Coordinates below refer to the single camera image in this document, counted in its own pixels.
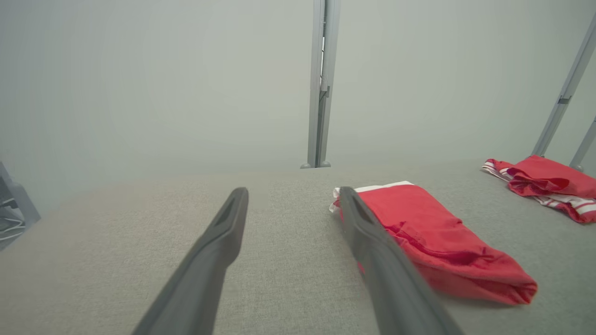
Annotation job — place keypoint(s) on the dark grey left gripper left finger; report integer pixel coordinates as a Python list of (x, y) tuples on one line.
[(205, 260)]

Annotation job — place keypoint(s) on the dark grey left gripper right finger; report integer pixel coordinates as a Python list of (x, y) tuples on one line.
[(386, 279)]

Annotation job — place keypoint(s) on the grey partition leg with caster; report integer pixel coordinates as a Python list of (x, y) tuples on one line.
[(18, 200)]

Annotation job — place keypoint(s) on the red white-striped shorts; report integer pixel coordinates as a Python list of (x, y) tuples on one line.
[(442, 232)]

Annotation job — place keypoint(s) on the red Bulls 23 jersey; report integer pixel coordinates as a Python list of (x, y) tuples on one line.
[(549, 177)]

